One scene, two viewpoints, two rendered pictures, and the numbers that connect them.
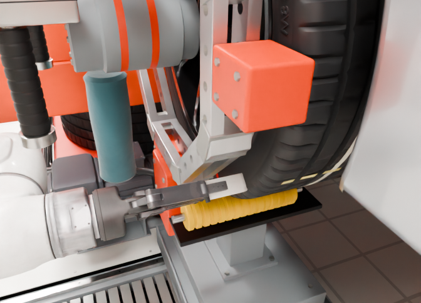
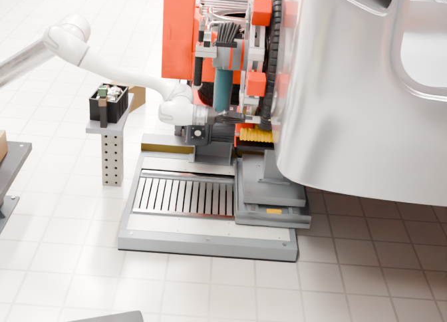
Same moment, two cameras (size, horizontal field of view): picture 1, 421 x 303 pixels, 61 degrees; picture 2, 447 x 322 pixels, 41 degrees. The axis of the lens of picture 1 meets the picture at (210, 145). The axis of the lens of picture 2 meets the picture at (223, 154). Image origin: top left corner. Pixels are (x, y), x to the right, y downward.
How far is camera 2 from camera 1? 213 cm
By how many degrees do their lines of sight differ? 17
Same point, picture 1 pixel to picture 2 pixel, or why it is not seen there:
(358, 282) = (348, 225)
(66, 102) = (205, 74)
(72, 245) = (198, 120)
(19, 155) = (187, 92)
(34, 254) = (187, 119)
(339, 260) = (346, 214)
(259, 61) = (251, 78)
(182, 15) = not seen: hidden behind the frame
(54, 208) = (196, 108)
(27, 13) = (204, 54)
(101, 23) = (224, 54)
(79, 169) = not seen: hidden behind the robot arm
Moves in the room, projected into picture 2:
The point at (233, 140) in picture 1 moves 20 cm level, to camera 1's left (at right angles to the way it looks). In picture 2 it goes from (251, 100) to (208, 89)
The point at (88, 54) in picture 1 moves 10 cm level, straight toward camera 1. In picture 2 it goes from (217, 62) to (216, 71)
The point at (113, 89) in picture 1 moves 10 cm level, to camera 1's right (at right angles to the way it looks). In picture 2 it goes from (226, 74) to (245, 79)
